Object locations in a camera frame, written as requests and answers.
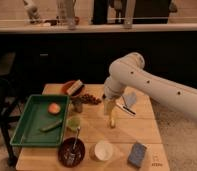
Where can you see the grey blue cloth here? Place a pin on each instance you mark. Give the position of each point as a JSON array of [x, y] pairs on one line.
[[129, 99]]

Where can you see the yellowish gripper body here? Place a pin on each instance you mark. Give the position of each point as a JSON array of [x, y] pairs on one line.
[[109, 105]]

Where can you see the small green cup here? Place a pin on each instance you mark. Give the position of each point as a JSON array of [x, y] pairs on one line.
[[73, 123]]

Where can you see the beige scrub brush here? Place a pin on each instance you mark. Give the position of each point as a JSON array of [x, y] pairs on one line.
[[74, 86]]

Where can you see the green plastic tray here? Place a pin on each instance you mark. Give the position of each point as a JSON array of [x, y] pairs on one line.
[[36, 116]]

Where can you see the bunch of brown grapes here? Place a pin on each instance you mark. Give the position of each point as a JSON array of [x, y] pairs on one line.
[[90, 99]]

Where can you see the white cup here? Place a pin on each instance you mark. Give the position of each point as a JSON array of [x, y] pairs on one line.
[[103, 150]]

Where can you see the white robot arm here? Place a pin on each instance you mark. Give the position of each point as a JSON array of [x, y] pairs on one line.
[[128, 71]]

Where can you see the orange peach fruit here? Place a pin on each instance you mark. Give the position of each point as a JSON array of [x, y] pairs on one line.
[[54, 108]]

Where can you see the blue sponge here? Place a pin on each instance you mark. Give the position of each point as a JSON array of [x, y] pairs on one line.
[[137, 154]]

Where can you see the metal fork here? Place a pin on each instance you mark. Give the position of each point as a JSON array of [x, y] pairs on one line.
[[72, 152]]

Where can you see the black chair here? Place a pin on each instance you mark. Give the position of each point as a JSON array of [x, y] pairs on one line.
[[6, 119]]

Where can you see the dark brown bowl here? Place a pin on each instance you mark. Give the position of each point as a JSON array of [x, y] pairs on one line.
[[64, 151]]

